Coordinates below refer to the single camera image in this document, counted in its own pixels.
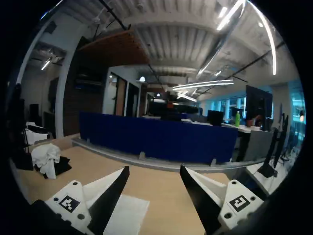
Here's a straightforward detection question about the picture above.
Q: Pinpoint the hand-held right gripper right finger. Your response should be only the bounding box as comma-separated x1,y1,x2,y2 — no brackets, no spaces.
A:
180,164,264,235

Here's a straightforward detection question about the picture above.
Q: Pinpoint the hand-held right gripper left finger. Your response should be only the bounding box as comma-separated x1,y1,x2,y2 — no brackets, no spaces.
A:
45,165,130,235

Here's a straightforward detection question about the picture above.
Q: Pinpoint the white towel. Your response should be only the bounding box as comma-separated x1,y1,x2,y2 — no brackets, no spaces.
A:
103,194,150,235

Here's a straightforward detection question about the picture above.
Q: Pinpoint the stack of black towels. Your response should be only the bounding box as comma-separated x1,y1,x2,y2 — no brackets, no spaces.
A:
34,155,72,179

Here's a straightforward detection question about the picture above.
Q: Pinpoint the heap of white towels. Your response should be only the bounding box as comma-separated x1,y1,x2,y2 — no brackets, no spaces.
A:
31,143,61,179

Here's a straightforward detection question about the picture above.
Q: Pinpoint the blue desk screen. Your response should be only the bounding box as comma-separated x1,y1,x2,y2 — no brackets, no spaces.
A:
71,111,266,172

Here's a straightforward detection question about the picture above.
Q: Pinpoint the office chair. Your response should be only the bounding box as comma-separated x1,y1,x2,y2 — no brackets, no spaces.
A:
23,121,53,147

